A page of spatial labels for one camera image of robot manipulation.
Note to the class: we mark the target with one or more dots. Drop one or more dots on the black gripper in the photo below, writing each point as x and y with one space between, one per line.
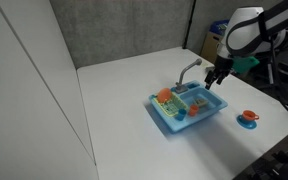
223 65

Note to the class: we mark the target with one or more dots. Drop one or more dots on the small cream toy bottle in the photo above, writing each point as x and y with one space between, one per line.
200 102

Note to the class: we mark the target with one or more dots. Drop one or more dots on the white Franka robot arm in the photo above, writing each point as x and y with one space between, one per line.
247 30

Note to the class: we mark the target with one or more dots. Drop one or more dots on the blue toy sink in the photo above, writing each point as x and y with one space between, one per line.
170 121

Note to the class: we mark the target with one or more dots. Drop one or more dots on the grey metal mounting plate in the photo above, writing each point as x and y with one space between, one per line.
210 68

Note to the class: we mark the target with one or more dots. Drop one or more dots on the grey toy faucet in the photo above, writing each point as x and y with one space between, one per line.
184 71

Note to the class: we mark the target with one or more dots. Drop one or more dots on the cardboard box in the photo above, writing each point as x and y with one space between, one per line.
210 46

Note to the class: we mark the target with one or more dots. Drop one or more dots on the blue toy cup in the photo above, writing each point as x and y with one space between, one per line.
180 115

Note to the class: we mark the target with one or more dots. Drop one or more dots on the yellow green dish rack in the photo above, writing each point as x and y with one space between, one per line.
172 107

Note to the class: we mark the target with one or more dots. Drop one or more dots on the blue toy bin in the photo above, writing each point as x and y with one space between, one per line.
219 26

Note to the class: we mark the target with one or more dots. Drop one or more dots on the blue toy saucer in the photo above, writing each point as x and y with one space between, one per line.
247 125

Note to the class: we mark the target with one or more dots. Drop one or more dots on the black stand pole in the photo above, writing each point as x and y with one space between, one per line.
189 23

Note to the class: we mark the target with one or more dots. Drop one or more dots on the black tripod equipment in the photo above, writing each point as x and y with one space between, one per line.
284 160

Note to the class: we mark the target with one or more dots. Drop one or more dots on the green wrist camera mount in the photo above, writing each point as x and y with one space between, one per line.
247 63

